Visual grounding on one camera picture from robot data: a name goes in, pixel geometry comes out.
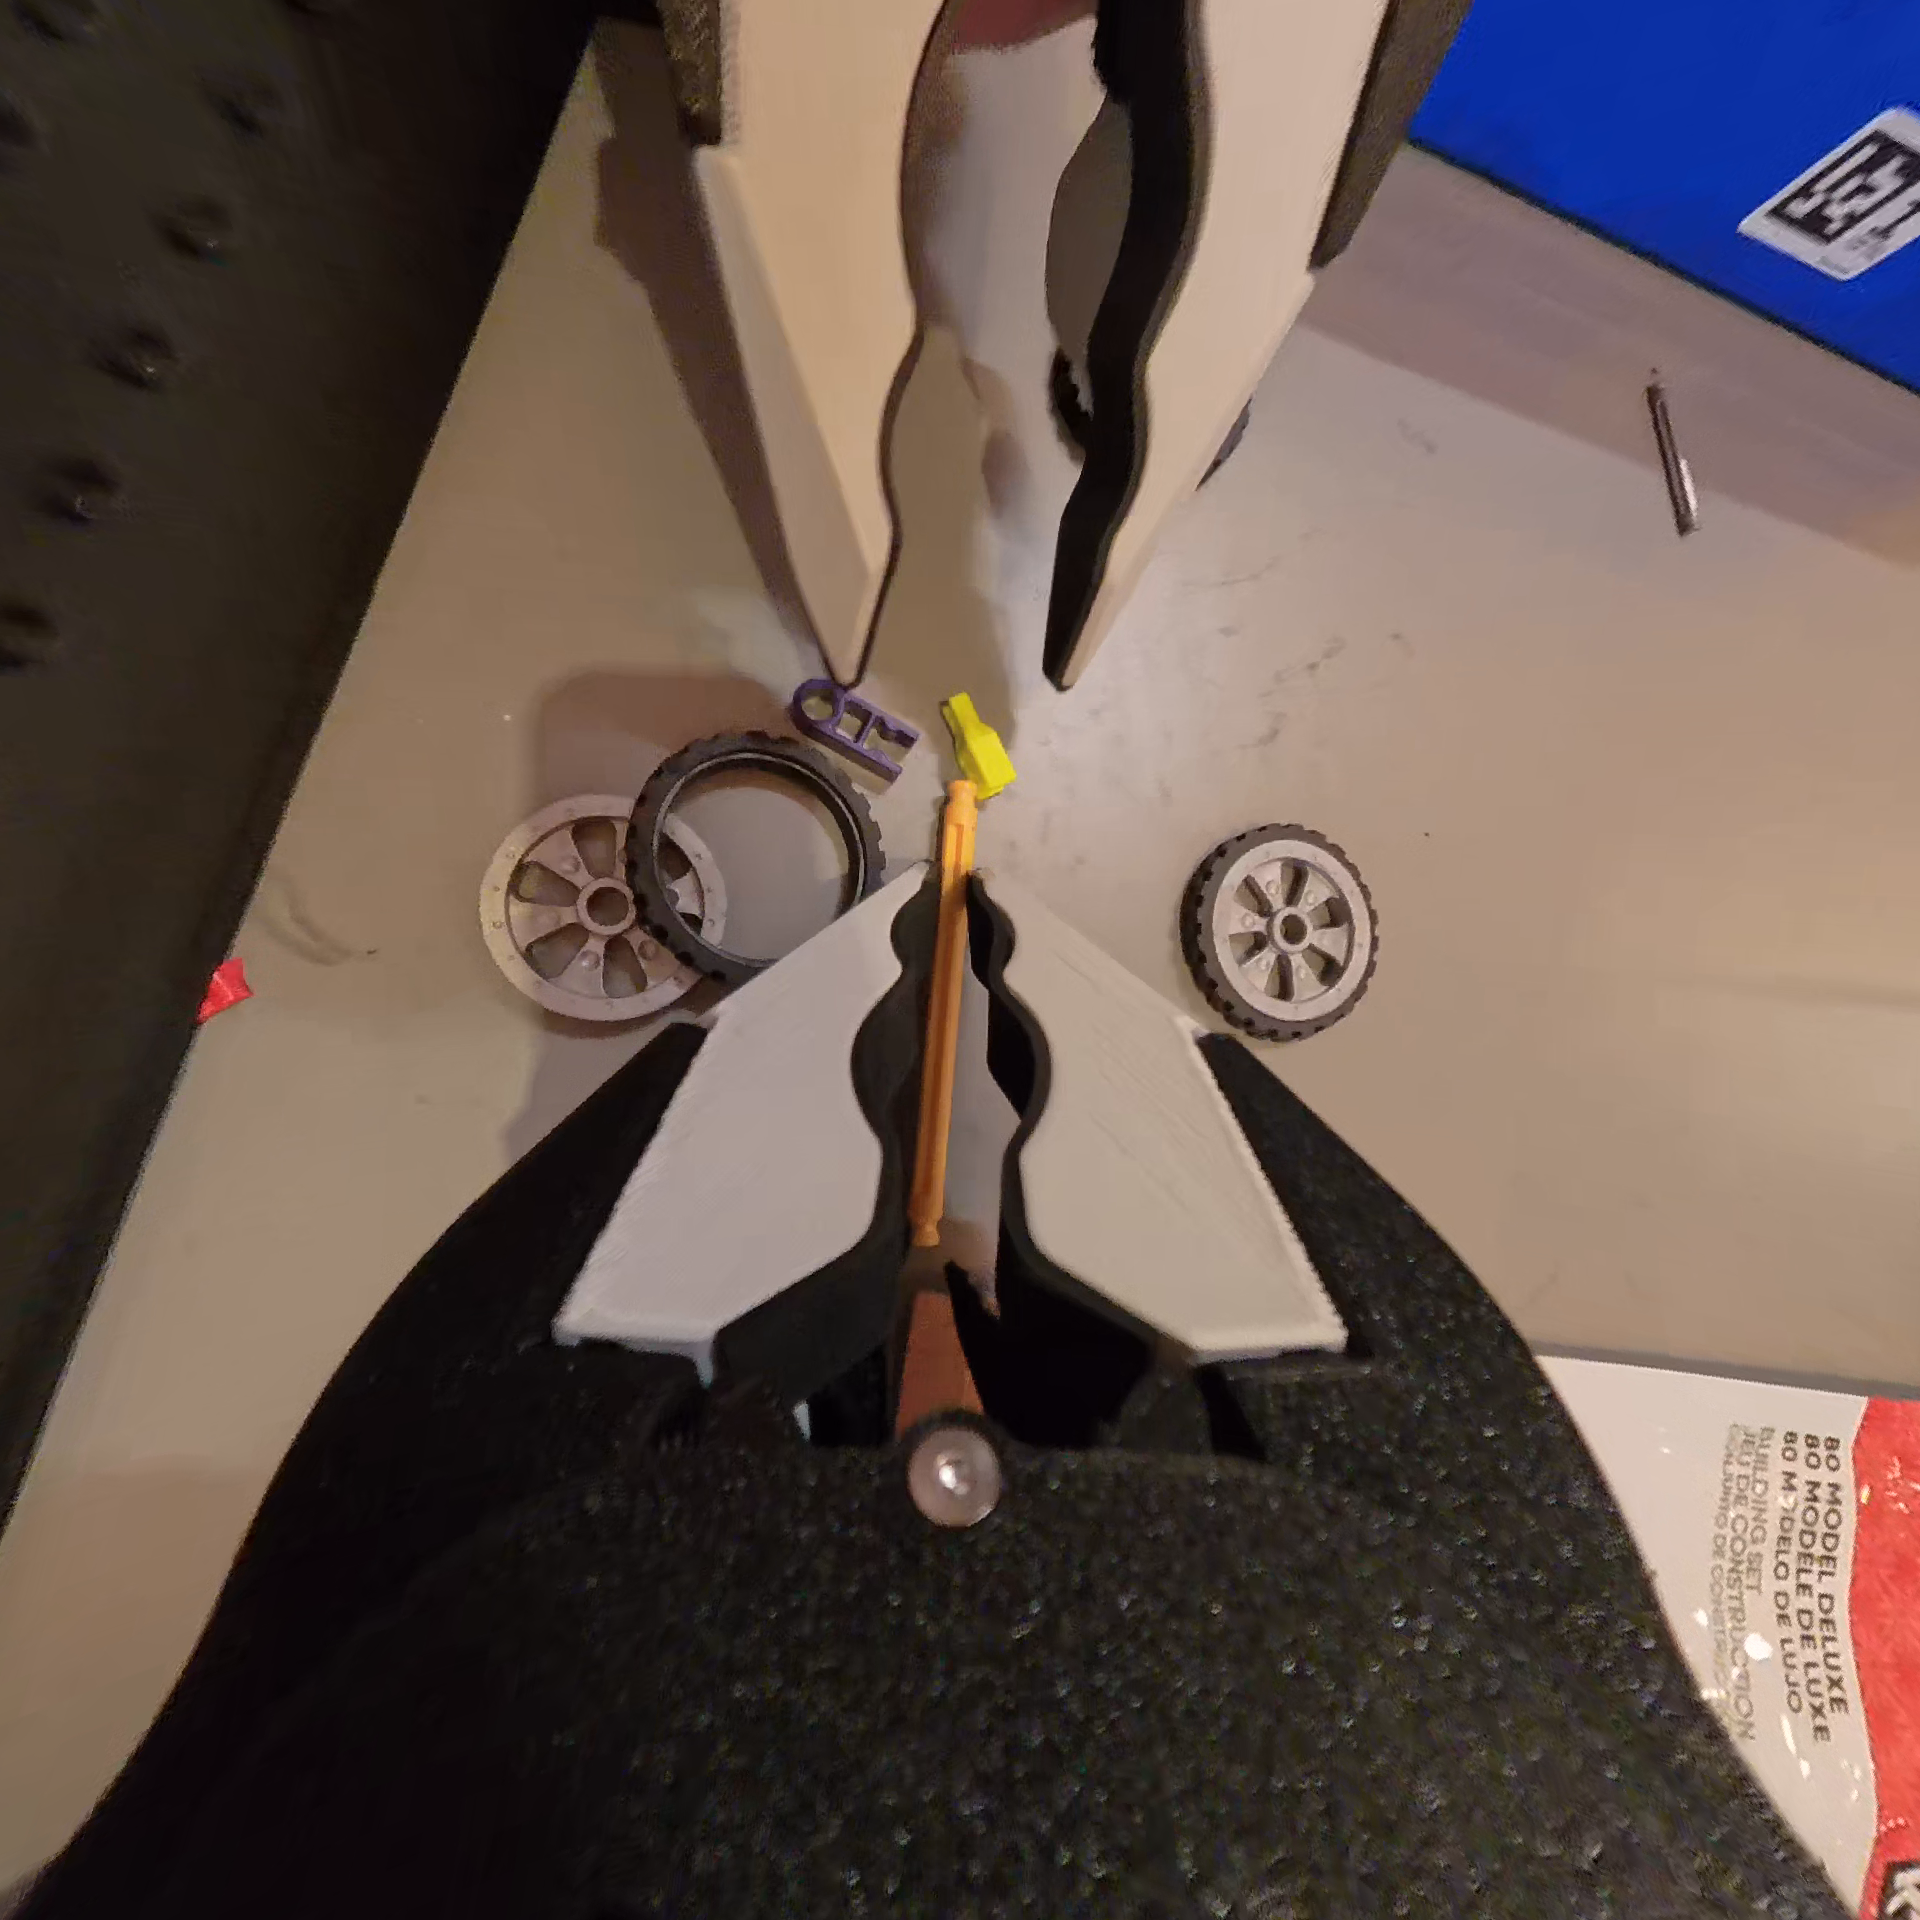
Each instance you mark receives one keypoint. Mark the dark grey thin rod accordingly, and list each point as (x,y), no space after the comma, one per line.
(1675,459)

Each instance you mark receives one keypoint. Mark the yellow plastic connector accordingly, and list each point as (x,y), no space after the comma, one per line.
(983,750)

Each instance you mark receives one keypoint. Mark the small red piece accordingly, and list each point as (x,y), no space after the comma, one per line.
(225,990)

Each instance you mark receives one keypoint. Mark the grey toy wheel black tire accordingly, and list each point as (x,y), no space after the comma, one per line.
(1284,931)

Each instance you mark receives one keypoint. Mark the blue plastic bin white tag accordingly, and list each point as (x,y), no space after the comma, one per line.
(1621,105)

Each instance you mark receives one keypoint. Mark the purple plastic connector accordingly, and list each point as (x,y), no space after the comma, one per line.
(849,723)

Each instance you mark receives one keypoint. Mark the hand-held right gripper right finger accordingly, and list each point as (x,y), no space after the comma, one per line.
(1172,1171)

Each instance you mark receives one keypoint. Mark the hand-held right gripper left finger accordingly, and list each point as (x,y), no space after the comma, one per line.
(720,1171)

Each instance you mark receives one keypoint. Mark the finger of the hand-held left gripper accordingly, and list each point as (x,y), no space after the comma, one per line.
(820,300)
(1260,224)

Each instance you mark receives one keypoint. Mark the orange plastic rod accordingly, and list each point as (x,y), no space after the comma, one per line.
(945,1021)

